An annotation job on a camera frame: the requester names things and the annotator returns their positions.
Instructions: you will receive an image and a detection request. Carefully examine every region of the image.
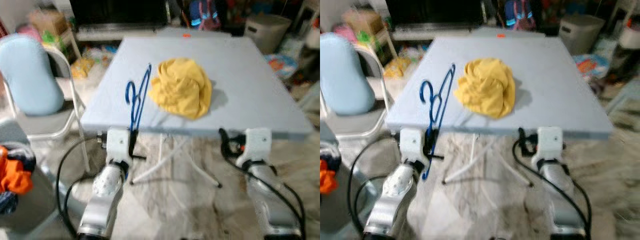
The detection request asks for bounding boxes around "blue plastic hanger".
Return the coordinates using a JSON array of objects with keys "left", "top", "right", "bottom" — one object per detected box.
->
[
  {"left": 125, "top": 63, "right": 152, "bottom": 136},
  {"left": 419, "top": 63, "right": 457, "bottom": 181}
]

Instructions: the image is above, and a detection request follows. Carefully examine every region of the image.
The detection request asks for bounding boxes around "yellow shirt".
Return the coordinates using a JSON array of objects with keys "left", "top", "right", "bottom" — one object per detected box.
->
[
  {"left": 453, "top": 57, "right": 517, "bottom": 120},
  {"left": 148, "top": 57, "right": 213, "bottom": 120}
]

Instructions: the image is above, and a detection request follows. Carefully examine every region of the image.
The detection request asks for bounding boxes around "orange shirt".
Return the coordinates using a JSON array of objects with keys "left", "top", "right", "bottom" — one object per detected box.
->
[
  {"left": 0, "top": 145, "right": 35, "bottom": 195},
  {"left": 320, "top": 159, "right": 339, "bottom": 195}
]

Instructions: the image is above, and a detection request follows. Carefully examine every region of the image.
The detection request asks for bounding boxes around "light blue folding table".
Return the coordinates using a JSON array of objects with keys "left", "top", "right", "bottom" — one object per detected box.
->
[
  {"left": 80, "top": 34, "right": 313, "bottom": 188},
  {"left": 385, "top": 34, "right": 613, "bottom": 186}
]

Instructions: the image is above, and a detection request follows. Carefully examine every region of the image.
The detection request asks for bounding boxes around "grey folding chair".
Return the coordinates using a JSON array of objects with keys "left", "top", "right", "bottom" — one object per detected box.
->
[
  {"left": 320, "top": 44, "right": 396, "bottom": 166},
  {"left": 0, "top": 44, "right": 92, "bottom": 175}
]

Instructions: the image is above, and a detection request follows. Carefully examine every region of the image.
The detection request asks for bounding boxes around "white plastic child chair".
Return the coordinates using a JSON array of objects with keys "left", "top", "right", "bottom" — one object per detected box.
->
[
  {"left": 0, "top": 120, "right": 56, "bottom": 233},
  {"left": 320, "top": 122, "right": 371, "bottom": 231}
]

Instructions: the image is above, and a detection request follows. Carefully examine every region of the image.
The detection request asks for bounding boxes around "dark plaid garment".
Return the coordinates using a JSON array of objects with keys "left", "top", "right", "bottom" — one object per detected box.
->
[
  {"left": 0, "top": 141, "right": 37, "bottom": 216},
  {"left": 320, "top": 145, "right": 341, "bottom": 173}
]

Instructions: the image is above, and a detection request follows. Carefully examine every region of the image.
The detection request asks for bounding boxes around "white television stand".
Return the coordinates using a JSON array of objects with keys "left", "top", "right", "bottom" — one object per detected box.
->
[
  {"left": 75, "top": 27, "right": 171, "bottom": 42},
  {"left": 392, "top": 27, "right": 482, "bottom": 42}
]

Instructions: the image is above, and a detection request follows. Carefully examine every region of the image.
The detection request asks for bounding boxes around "light blue pillow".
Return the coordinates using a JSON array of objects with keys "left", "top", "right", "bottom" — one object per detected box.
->
[
  {"left": 320, "top": 32, "right": 377, "bottom": 117},
  {"left": 0, "top": 34, "right": 66, "bottom": 117}
]

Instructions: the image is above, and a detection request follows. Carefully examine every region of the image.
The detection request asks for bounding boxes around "beige plastic bin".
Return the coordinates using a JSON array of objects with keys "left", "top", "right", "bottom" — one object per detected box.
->
[
  {"left": 244, "top": 14, "right": 292, "bottom": 55},
  {"left": 559, "top": 14, "right": 607, "bottom": 55}
]

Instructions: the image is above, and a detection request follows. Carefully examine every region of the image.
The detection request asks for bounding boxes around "black television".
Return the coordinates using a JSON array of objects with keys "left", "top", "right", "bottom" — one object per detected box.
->
[
  {"left": 386, "top": 0, "right": 485, "bottom": 28},
  {"left": 70, "top": 0, "right": 168, "bottom": 28}
]

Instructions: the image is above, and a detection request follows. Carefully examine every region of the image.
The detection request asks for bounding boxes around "blue backpack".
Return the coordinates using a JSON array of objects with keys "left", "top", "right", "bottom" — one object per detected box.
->
[
  {"left": 189, "top": 0, "right": 221, "bottom": 31},
  {"left": 504, "top": 0, "right": 536, "bottom": 31}
]

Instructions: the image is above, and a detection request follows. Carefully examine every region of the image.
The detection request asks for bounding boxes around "cardboard box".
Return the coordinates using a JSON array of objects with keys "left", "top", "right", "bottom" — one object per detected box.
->
[
  {"left": 345, "top": 9, "right": 383, "bottom": 48},
  {"left": 29, "top": 9, "right": 71, "bottom": 48}
]

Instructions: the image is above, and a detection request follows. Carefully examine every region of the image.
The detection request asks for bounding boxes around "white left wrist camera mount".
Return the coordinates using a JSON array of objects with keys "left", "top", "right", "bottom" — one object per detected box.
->
[
  {"left": 400, "top": 127, "right": 428, "bottom": 168},
  {"left": 106, "top": 127, "right": 133, "bottom": 166}
]

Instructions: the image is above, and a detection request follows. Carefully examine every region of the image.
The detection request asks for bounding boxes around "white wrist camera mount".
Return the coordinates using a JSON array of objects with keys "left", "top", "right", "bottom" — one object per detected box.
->
[
  {"left": 235, "top": 127, "right": 273, "bottom": 168},
  {"left": 106, "top": 127, "right": 133, "bottom": 166},
  {"left": 400, "top": 127, "right": 428, "bottom": 168},
  {"left": 531, "top": 126, "right": 566, "bottom": 168}
]

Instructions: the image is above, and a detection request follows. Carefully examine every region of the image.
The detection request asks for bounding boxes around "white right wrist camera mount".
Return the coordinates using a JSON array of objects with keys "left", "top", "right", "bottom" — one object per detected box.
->
[
  {"left": 235, "top": 127, "right": 273, "bottom": 168},
  {"left": 531, "top": 126, "right": 566, "bottom": 168}
]

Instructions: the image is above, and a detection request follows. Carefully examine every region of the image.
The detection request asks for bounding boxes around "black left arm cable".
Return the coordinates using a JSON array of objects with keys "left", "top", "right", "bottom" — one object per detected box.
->
[
  {"left": 347, "top": 134, "right": 403, "bottom": 238},
  {"left": 56, "top": 132, "right": 108, "bottom": 238}
]

